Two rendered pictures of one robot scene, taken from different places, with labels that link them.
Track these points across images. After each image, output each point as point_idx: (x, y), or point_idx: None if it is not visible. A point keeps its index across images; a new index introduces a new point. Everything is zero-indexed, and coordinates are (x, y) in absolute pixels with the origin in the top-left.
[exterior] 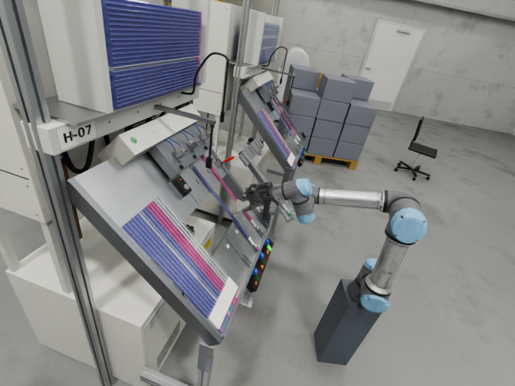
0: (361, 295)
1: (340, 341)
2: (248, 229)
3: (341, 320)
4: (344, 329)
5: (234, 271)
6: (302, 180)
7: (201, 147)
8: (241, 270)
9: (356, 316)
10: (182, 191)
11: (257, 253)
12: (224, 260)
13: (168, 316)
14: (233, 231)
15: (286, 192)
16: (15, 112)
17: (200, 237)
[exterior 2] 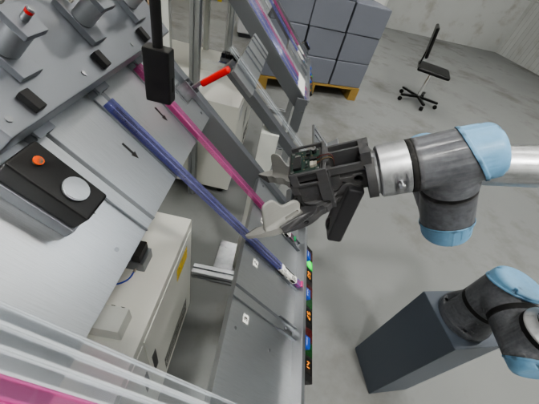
0: (510, 353)
1: (414, 377)
2: (274, 244)
3: (431, 362)
4: (428, 368)
5: (271, 380)
6: (488, 131)
7: (127, 31)
8: (283, 363)
9: (458, 356)
10: (58, 212)
11: (302, 296)
12: (245, 371)
13: None
14: (249, 268)
15: (429, 173)
16: None
17: (165, 258)
